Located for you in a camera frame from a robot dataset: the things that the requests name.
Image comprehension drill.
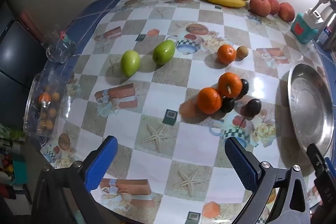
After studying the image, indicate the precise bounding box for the green jujube fruit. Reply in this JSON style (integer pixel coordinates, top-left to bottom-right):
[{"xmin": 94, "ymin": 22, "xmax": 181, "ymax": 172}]
[
  {"xmin": 152, "ymin": 40, "xmax": 176, "ymax": 65},
  {"xmin": 120, "ymin": 50, "xmax": 141, "ymax": 77}
]

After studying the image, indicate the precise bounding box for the white plug adapter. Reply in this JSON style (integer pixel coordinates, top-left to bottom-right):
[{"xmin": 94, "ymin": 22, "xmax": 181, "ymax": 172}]
[{"xmin": 304, "ymin": 0, "xmax": 332, "ymax": 24}]

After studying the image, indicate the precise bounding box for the stainless steel kettle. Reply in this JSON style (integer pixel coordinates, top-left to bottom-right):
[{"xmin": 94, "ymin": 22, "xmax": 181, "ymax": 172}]
[{"xmin": 316, "ymin": 0, "xmax": 336, "ymax": 51}]

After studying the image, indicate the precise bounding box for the clear glass mug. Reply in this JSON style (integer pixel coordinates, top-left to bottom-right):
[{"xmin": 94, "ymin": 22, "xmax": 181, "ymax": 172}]
[{"xmin": 40, "ymin": 24, "xmax": 76, "ymax": 64}]

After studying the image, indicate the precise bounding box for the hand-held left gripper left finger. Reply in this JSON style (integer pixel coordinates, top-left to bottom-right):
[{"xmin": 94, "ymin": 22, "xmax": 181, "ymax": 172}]
[{"xmin": 31, "ymin": 135, "xmax": 118, "ymax": 224}]

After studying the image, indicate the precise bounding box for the pile of kumquats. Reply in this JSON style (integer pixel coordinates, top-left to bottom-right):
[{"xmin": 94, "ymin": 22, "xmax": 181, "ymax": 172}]
[{"xmin": 37, "ymin": 85, "xmax": 61, "ymax": 131}]

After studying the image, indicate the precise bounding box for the dark cabinet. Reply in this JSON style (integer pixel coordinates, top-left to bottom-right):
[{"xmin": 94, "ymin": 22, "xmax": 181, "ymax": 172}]
[{"xmin": 0, "ymin": 1, "xmax": 50, "ymax": 130}]

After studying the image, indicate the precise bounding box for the small boxed mandarin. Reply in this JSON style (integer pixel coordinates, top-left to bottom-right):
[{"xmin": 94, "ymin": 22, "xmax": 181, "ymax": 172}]
[{"xmin": 38, "ymin": 92, "xmax": 51, "ymax": 104}]

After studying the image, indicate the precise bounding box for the teal storage box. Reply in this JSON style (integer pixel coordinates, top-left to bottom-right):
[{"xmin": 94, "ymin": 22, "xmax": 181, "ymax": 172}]
[{"xmin": 12, "ymin": 157, "xmax": 28, "ymax": 185}]

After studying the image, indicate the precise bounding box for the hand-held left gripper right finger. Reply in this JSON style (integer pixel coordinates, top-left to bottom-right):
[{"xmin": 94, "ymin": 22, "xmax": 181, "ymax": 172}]
[{"xmin": 225, "ymin": 136, "xmax": 311, "ymax": 224}]

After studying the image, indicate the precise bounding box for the orange mandarin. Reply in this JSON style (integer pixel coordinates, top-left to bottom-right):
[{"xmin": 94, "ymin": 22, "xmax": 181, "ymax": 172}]
[
  {"xmin": 197, "ymin": 87, "xmax": 222, "ymax": 115},
  {"xmin": 217, "ymin": 44, "xmax": 237, "ymax": 65},
  {"xmin": 218, "ymin": 72, "xmax": 243, "ymax": 98}
]

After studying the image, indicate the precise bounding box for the brown longan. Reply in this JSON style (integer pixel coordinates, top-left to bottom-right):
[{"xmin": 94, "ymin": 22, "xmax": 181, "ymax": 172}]
[{"xmin": 236, "ymin": 46, "xmax": 248, "ymax": 59}]

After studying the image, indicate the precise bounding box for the round metal plate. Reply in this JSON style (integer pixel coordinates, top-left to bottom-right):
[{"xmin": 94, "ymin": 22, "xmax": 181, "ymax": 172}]
[{"xmin": 287, "ymin": 61, "xmax": 335, "ymax": 159}]

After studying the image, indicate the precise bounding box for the dark purple plum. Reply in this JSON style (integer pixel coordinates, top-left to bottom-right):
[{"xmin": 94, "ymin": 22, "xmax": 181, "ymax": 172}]
[
  {"xmin": 238, "ymin": 79, "xmax": 249, "ymax": 97},
  {"xmin": 241, "ymin": 99, "xmax": 262, "ymax": 119},
  {"xmin": 220, "ymin": 97, "xmax": 235, "ymax": 113}
]

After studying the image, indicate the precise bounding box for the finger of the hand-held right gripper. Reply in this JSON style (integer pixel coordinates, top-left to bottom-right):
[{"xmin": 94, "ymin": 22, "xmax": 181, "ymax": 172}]
[{"xmin": 307, "ymin": 143, "xmax": 336, "ymax": 210}]

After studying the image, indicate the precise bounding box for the checkered printed vinyl tablecloth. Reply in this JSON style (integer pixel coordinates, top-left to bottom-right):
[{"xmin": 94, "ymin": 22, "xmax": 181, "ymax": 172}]
[{"xmin": 39, "ymin": 0, "xmax": 336, "ymax": 224}]

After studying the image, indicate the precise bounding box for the red peach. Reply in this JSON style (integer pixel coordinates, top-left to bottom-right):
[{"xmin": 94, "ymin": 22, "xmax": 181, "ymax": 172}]
[
  {"xmin": 262, "ymin": 0, "xmax": 280, "ymax": 15},
  {"xmin": 249, "ymin": 0, "xmax": 271, "ymax": 17},
  {"xmin": 278, "ymin": 2, "xmax": 295, "ymax": 22}
]

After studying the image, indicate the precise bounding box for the reddish brown bar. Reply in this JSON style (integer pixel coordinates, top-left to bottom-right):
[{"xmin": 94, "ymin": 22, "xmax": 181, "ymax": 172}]
[{"xmin": 20, "ymin": 12, "xmax": 46, "ymax": 42}]

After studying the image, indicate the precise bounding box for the clear plastic box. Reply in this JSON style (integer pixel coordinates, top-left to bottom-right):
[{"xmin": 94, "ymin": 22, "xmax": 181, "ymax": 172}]
[{"xmin": 23, "ymin": 72, "xmax": 72, "ymax": 137}]

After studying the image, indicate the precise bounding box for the teal power socket cube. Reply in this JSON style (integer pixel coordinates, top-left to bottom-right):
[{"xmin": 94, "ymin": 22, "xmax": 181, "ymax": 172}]
[{"xmin": 290, "ymin": 13, "xmax": 319, "ymax": 44}]

